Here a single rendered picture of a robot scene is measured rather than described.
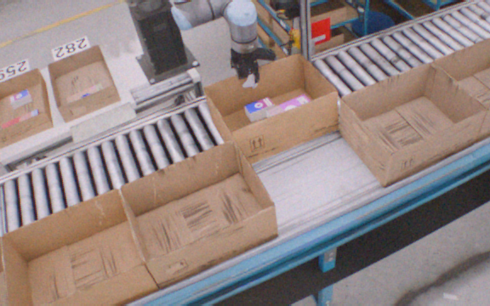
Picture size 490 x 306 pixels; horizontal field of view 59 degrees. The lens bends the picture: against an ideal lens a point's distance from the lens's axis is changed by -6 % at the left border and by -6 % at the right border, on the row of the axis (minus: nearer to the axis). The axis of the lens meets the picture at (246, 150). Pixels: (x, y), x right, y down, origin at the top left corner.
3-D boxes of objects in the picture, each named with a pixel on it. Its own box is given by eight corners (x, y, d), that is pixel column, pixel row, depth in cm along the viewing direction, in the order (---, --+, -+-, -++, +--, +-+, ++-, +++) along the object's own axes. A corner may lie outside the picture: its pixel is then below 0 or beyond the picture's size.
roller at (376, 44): (375, 43, 226) (376, 35, 223) (444, 104, 193) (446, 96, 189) (367, 46, 225) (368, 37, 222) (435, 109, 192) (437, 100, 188)
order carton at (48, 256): (134, 217, 152) (118, 186, 139) (160, 291, 133) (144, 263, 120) (25, 261, 144) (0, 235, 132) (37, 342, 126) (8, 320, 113)
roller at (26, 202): (31, 177, 194) (25, 170, 190) (45, 275, 161) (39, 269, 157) (20, 181, 193) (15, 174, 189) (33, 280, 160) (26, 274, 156)
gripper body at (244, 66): (230, 69, 170) (227, 44, 160) (252, 61, 171) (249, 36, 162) (239, 82, 165) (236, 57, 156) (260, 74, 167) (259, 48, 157)
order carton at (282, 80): (302, 87, 186) (299, 52, 174) (339, 128, 165) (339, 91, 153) (211, 121, 179) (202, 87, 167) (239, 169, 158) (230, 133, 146)
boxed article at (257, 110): (246, 115, 178) (244, 105, 175) (270, 105, 179) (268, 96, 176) (251, 122, 174) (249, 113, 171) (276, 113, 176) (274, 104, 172)
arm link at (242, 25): (247, -7, 149) (260, 8, 143) (249, 22, 159) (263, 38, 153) (220, 2, 147) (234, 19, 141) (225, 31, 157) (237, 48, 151)
